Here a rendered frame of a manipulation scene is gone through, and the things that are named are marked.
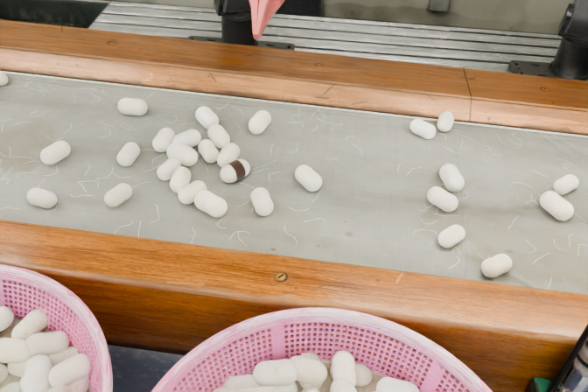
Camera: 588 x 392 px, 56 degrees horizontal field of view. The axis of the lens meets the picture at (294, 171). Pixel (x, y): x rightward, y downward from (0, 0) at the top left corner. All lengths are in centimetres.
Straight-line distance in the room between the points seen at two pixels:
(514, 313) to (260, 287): 21
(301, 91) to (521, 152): 29
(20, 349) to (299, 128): 40
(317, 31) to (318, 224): 65
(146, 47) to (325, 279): 49
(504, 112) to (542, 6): 209
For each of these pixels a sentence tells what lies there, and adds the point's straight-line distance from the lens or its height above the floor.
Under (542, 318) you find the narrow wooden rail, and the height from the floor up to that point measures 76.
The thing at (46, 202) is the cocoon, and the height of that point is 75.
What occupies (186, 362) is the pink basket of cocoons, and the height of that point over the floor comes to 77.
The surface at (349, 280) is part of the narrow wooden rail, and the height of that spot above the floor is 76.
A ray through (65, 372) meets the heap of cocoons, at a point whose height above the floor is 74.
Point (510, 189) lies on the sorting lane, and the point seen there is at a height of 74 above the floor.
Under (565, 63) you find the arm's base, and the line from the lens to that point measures 110.
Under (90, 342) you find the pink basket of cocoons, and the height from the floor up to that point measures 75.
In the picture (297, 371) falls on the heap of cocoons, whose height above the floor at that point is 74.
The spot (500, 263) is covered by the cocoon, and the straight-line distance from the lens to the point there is 55.
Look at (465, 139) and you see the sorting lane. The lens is 74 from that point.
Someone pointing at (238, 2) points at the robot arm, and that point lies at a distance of 95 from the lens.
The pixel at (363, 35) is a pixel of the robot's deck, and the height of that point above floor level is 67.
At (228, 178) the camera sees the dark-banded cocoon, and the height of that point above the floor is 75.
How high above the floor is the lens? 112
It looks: 37 degrees down
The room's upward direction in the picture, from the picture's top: 4 degrees clockwise
